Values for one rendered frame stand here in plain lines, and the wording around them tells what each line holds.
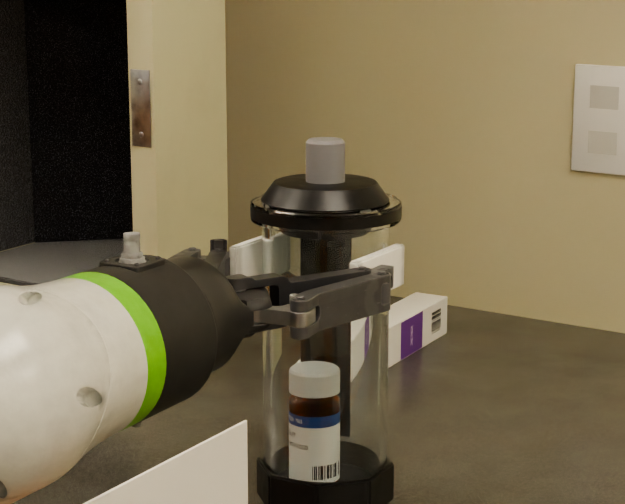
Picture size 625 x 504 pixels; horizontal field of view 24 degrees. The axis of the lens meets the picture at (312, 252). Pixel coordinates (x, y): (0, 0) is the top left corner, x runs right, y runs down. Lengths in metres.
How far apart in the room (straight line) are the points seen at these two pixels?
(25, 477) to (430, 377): 0.72
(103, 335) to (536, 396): 0.66
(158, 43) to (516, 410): 0.46
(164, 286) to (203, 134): 0.57
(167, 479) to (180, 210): 0.90
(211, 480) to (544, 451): 0.74
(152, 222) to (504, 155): 0.46
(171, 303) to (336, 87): 0.92
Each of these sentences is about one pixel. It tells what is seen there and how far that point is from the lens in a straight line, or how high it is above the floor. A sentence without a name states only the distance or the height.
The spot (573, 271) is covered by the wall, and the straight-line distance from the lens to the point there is 1.61.
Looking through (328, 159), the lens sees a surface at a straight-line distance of 1.02.
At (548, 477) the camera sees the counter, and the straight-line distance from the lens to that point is 1.17.
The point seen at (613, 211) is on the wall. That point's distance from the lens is 1.58.
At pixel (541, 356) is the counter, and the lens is 1.48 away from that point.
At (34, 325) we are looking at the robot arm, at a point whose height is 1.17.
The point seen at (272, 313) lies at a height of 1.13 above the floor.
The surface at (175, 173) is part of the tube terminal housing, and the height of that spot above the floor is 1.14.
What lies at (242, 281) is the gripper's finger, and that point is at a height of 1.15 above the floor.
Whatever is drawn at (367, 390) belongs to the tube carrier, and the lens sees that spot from 1.04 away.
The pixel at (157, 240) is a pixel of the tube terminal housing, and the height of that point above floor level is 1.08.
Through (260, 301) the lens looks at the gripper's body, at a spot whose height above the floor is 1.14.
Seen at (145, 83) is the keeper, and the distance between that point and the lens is 1.33.
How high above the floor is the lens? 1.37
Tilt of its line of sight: 13 degrees down
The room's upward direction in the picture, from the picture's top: straight up
